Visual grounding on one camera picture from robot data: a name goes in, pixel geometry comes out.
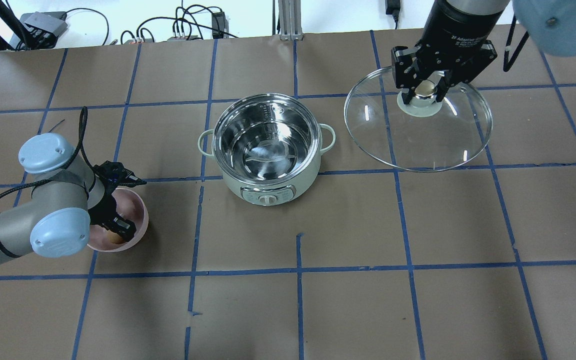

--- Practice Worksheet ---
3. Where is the black power adapter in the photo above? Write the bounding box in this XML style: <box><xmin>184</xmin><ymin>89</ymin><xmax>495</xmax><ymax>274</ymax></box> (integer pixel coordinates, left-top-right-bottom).
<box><xmin>211</xmin><ymin>11</ymin><xmax>227</xmax><ymax>39</ymax></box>

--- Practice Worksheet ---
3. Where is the aluminium frame post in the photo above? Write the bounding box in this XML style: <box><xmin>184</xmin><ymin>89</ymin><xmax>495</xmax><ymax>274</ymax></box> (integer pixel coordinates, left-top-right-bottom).
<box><xmin>278</xmin><ymin>0</ymin><xmax>304</xmax><ymax>41</ymax></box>

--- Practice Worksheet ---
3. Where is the brown egg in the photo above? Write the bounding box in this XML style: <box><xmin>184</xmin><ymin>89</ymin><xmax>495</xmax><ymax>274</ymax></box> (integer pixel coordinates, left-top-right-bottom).
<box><xmin>105</xmin><ymin>231</ymin><xmax>126</xmax><ymax>245</ymax></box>

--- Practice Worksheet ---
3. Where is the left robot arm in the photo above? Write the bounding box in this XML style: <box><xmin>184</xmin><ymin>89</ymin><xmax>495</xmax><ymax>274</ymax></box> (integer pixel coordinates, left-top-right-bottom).
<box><xmin>0</xmin><ymin>133</ymin><xmax>149</xmax><ymax>265</ymax></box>

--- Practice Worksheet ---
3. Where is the glass pot lid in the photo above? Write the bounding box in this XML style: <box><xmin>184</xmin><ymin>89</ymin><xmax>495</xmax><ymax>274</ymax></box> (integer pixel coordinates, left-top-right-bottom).
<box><xmin>343</xmin><ymin>66</ymin><xmax>494</xmax><ymax>173</ymax></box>

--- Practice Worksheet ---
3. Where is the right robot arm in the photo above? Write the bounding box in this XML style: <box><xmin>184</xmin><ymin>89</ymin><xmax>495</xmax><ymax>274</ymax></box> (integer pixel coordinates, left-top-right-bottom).
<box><xmin>391</xmin><ymin>0</ymin><xmax>576</xmax><ymax>111</ymax></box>

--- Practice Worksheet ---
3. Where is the grey usb hub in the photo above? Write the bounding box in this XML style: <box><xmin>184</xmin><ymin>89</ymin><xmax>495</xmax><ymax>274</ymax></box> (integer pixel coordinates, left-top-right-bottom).
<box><xmin>19</xmin><ymin>11</ymin><xmax>67</xmax><ymax>49</ymax></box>

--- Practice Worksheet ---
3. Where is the pale green electric pot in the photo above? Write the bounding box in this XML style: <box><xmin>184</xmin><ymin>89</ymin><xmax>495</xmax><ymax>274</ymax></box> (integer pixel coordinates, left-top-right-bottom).
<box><xmin>197</xmin><ymin>93</ymin><xmax>337</xmax><ymax>207</ymax></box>

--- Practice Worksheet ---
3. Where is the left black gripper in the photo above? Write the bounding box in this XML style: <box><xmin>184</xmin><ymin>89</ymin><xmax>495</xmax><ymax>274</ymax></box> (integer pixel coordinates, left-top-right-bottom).
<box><xmin>88</xmin><ymin>161</ymin><xmax>147</xmax><ymax>240</ymax></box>

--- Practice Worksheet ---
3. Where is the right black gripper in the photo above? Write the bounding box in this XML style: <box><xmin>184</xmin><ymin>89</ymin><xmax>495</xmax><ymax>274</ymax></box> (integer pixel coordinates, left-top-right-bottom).
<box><xmin>391</xmin><ymin>0</ymin><xmax>498</xmax><ymax>106</ymax></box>

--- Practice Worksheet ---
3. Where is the pink bowl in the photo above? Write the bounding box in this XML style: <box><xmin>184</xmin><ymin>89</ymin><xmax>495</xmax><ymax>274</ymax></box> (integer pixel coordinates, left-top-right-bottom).
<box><xmin>87</xmin><ymin>187</ymin><xmax>149</xmax><ymax>253</ymax></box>

